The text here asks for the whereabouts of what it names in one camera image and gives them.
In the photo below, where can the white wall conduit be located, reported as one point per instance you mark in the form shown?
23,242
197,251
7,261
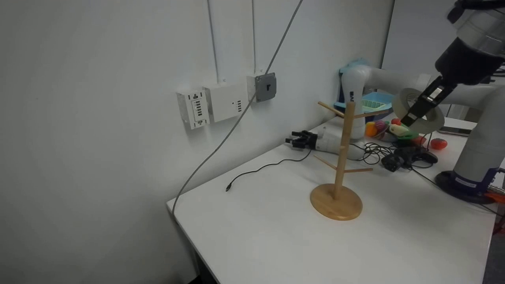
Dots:
255,36
214,41

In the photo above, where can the orange toy ball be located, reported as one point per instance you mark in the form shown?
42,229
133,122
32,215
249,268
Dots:
372,130

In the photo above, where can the green toy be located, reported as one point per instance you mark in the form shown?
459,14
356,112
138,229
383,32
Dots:
403,133

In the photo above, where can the wooden peg holder stand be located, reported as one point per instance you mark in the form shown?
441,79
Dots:
337,202

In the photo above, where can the teal plastic bin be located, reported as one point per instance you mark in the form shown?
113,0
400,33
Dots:
377,101

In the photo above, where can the red toy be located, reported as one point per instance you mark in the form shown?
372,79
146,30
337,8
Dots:
438,144

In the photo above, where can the white idle robot arm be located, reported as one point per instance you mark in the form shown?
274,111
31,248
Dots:
474,152

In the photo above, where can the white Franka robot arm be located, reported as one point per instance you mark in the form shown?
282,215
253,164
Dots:
482,29

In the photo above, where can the white wall socket box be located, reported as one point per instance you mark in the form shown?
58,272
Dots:
228,101

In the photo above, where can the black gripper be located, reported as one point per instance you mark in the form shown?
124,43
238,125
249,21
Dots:
468,65

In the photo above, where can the white wall box with label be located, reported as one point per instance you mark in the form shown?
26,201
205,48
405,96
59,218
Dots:
193,109

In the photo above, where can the grey wall junction box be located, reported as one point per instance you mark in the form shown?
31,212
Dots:
266,87

